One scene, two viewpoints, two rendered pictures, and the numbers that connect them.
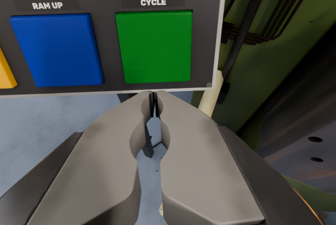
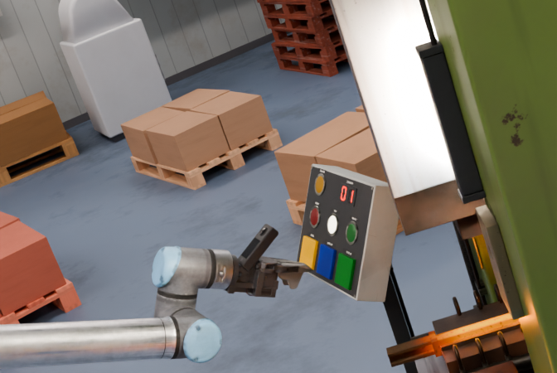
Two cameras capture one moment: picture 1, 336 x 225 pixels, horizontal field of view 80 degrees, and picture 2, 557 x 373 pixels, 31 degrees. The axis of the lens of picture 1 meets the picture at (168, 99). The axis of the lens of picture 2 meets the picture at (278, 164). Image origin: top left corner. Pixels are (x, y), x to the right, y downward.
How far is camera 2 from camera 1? 2.35 m
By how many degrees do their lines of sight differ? 66
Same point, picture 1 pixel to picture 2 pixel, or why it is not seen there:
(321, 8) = not seen: hidden behind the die
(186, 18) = (351, 261)
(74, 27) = (330, 253)
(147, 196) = not seen: outside the picture
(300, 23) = not seen: hidden behind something
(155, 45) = (343, 268)
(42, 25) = (325, 249)
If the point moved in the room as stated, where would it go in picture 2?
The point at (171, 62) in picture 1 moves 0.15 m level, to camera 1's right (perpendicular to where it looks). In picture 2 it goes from (345, 278) to (375, 295)
